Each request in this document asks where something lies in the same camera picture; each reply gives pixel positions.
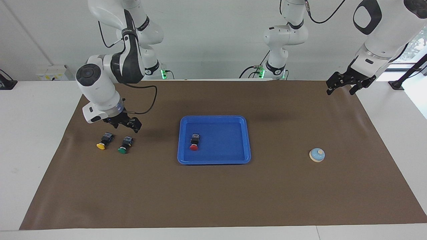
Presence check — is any yellow push button switch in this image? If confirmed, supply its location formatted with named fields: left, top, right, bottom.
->
left=96, top=132, right=114, bottom=150

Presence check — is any green push button switch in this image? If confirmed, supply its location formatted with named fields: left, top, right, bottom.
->
left=117, top=136, right=134, bottom=154

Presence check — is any red push button switch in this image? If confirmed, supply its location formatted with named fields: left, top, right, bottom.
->
left=189, top=133, right=201, bottom=151

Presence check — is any light blue service bell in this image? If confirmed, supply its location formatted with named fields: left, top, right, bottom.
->
left=309, top=148, right=326, bottom=163

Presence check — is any blue plastic tray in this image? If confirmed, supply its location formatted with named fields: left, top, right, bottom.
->
left=177, top=115, right=252, bottom=165

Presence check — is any black angled stand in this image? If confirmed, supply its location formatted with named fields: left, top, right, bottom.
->
left=389, top=53, right=427, bottom=91

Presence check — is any brown table mat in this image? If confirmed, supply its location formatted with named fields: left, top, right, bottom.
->
left=19, top=79, right=427, bottom=230

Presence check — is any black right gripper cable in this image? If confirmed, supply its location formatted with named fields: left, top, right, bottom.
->
left=98, top=20, right=157, bottom=115

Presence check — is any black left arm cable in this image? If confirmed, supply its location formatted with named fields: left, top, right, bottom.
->
left=305, top=0, right=347, bottom=24

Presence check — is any white wall socket box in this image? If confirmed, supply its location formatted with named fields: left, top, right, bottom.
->
left=36, top=65, right=69, bottom=81

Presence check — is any left arm base cable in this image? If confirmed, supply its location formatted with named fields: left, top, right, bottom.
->
left=239, top=50, right=271, bottom=79

